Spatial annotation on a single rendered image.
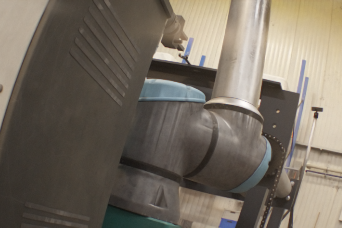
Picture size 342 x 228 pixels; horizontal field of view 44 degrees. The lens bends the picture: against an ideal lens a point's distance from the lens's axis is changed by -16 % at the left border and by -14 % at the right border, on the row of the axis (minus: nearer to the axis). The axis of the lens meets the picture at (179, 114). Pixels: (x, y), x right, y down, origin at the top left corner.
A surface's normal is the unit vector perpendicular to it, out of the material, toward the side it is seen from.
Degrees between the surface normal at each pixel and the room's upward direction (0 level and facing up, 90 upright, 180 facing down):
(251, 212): 90
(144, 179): 70
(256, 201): 90
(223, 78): 89
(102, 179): 90
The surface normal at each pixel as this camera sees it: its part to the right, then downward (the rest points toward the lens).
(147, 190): 0.34, -0.44
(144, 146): -0.09, -0.24
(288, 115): -0.30, -0.29
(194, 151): 0.38, 0.33
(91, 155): 0.94, 0.23
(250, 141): 0.62, -0.11
